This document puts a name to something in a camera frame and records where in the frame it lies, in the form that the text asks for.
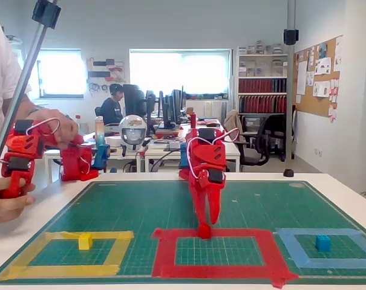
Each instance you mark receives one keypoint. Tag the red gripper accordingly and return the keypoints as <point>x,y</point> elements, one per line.
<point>207,190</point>

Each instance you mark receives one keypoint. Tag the red cube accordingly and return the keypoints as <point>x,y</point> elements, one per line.
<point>205,233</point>

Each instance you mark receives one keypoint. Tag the red leader arm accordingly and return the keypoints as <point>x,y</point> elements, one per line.
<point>73,163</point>

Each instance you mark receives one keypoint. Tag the red robot arm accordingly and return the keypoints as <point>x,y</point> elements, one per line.
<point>201,151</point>

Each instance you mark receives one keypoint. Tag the person's left forearm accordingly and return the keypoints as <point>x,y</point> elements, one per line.
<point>28,105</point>

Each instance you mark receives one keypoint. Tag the red tape square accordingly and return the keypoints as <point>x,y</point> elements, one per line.
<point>213,269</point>

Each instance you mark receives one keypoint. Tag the blue cube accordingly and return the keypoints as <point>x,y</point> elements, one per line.
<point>323,244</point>

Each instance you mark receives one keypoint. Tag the blue tape square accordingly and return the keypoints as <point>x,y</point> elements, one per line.
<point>322,263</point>

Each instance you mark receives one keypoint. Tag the yellow cube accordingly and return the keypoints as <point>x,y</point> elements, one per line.
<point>85,242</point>

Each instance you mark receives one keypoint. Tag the yellow tape square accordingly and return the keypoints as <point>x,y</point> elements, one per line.
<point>64,270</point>

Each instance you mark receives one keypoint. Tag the person's left hand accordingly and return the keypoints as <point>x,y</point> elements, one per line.
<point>66,133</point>

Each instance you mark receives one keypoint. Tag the person's right hand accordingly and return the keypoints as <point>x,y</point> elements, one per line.
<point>4,208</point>

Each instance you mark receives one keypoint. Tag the blue table clamp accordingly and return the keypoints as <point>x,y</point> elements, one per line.
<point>101,155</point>
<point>183,154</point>

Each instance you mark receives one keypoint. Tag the green cutting mat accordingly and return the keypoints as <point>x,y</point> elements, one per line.
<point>140,211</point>

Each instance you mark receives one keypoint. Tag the black office chair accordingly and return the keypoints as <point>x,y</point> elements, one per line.
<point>255,148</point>
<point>276,133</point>

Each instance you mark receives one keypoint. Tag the black pole foot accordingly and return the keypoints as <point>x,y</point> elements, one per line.
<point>288,172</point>

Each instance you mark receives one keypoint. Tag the beige jacket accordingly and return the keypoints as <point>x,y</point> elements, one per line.
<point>232,121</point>

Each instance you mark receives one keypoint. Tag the black computer monitor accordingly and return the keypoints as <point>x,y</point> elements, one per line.
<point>178,102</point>
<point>167,108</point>
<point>151,105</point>
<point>134,99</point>

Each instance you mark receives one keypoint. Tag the white helmet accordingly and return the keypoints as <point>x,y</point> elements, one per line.
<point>132,133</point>

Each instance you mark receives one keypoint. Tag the colourful drink bottle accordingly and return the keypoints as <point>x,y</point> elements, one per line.
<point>99,133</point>

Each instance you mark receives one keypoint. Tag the wide bright window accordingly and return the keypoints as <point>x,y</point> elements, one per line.
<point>185,72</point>

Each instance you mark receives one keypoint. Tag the white bookshelf with binders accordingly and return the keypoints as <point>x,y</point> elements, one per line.
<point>261,81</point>

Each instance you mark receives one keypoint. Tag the seated person in dark top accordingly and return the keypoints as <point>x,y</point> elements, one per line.
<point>110,110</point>

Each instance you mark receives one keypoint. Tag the cork pin board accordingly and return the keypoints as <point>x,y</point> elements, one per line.
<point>318,90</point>

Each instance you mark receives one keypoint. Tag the small bright window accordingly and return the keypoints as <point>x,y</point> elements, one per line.
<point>61,72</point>

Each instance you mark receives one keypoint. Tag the grey wristwatch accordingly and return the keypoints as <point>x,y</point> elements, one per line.
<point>34,112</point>

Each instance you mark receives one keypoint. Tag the white wall socket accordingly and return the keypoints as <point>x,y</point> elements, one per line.
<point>318,152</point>

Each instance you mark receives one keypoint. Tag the wall tool organizer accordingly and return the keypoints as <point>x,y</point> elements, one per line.
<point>99,64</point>

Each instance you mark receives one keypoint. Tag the black pole bracket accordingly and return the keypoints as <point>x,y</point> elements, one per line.
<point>46,13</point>
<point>290,37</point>

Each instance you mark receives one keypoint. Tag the white wall shelf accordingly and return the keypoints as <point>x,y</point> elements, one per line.
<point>14,40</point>

